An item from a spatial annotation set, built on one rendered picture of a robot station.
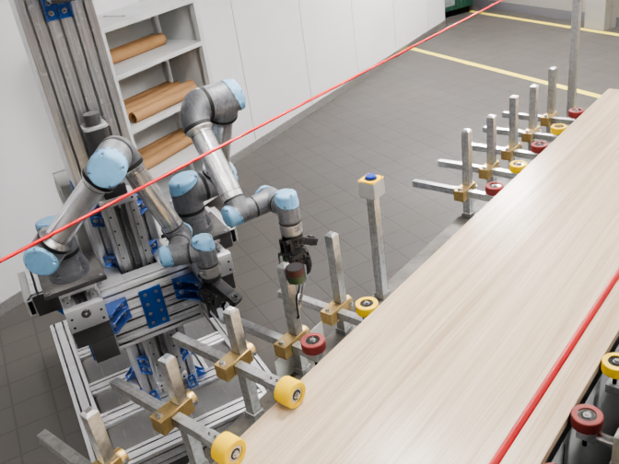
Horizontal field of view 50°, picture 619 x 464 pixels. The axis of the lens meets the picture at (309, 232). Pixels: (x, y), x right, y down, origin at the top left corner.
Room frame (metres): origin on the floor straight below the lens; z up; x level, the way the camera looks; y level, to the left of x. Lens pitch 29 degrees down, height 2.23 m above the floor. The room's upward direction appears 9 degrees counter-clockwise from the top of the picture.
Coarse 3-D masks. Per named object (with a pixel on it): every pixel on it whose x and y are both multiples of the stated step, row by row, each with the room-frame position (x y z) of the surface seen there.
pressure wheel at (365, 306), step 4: (368, 296) 1.91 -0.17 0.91; (360, 300) 1.89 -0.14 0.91; (364, 300) 1.89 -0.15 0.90; (368, 300) 1.89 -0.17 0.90; (372, 300) 1.88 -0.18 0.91; (376, 300) 1.88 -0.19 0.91; (356, 304) 1.87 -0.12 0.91; (360, 304) 1.87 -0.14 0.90; (364, 304) 1.87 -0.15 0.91; (368, 304) 1.87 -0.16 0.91; (372, 304) 1.86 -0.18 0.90; (376, 304) 1.86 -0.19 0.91; (356, 308) 1.86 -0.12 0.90; (360, 308) 1.84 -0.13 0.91; (364, 308) 1.84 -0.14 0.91; (368, 308) 1.84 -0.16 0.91; (372, 308) 1.84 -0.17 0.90; (356, 312) 1.86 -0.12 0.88; (360, 312) 1.84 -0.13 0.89; (364, 312) 1.84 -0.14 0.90; (368, 312) 1.83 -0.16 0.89; (360, 316) 1.84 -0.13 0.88; (364, 316) 1.84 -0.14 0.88
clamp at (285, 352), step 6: (306, 330) 1.83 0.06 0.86; (288, 336) 1.80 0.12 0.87; (294, 336) 1.80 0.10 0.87; (300, 336) 1.80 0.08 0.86; (276, 342) 1.78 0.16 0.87; (288, 342) 1.77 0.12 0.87; (276, 348) 1.76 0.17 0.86; (282, 348) 1.75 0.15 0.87; (288, 348) 1.75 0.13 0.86; (276, 354) 1.77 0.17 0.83; (282, 354) 1.75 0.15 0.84; (288, 354) 1.75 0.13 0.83
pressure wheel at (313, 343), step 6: (306, 336) 1.74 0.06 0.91; (312, 336) 1.74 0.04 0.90; (318, 336) 1.73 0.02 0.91; (300, 342) 1.71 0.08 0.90; (306, 342) 1.71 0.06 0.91; (312, 342) 1.71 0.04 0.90; (318, 342) 1.70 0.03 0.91; (324, 342) 1.70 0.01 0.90; (306, 348) 1.68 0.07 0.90; (312, 348) 1.68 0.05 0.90; (318, 348) 1.68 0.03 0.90; (324, 348) 1.70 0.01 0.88; (312, 354) 1.68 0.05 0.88
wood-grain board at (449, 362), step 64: (576, 128) 3.11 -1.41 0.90; (512, 192) 2.52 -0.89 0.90; (576, 192) 2.44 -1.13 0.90; (448, 256) 2.10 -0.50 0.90; (512, 256) 2.03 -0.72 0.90; (576, 256) 1.97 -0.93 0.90; (384, 320) 1.77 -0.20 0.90; (448, 320) 1.72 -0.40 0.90; (512, 320) 1.67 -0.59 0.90; (576, 320) 1.62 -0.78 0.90; (320, 384) 1.51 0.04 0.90; (384, 384) 1.47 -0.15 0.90; (448, 384) 1.43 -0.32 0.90; (512, 384) 1.39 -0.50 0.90; (576, 384) 1.35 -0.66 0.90; (256, 448) 1.30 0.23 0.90; (320, 448) 1.26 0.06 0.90; (384, 448) 1.23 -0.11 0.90; (448, 448) 1.20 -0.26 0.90; (512, 448) 1.17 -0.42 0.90
